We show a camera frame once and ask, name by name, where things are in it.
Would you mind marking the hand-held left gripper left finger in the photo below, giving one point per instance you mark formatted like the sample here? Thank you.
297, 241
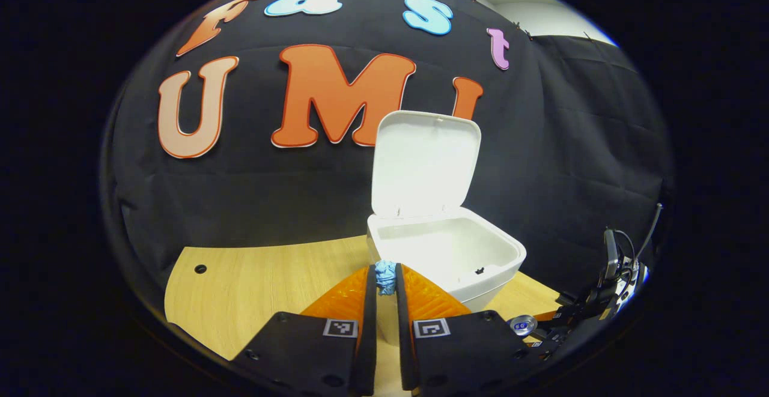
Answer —
367, 337

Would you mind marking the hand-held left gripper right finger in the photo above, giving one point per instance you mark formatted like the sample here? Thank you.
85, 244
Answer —
404, 337

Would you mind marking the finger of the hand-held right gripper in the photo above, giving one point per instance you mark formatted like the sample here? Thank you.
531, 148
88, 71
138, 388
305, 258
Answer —
550, 338
548, 315

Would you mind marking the blue pop can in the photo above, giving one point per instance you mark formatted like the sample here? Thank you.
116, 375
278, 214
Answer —
522, 325

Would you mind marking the blue paper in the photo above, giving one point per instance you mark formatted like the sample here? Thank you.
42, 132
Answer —
386, 277

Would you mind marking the white desktop garbage bin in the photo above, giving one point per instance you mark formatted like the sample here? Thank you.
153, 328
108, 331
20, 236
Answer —
426, 169

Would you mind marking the wooden desktop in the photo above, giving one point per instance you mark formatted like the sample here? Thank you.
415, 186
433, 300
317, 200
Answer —
252, 289

